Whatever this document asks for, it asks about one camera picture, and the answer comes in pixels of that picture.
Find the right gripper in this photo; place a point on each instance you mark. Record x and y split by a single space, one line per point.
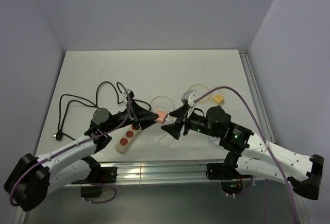
174 128

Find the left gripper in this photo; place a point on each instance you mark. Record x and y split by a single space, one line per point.
138 113

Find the pink charger plug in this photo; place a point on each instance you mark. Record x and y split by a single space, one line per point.
162 117

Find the beige red power strip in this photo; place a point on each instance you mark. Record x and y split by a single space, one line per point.
127 139

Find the yellow charger plug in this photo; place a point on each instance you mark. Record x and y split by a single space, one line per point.
218 99

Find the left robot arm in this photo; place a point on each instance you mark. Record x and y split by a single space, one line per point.
33 178

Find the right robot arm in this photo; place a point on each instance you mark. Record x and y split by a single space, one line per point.
248 155

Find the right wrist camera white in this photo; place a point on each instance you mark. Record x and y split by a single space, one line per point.
188 100

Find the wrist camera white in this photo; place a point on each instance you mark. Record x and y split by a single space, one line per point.
188 100
126 95

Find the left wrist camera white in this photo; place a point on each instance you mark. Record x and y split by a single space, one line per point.
126 95

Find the aluminium front rail frame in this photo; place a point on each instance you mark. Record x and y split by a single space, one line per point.
134 173

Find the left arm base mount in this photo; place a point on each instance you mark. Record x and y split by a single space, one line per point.
103 176

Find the aluminium right side rail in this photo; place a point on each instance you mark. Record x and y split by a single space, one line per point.
256 96

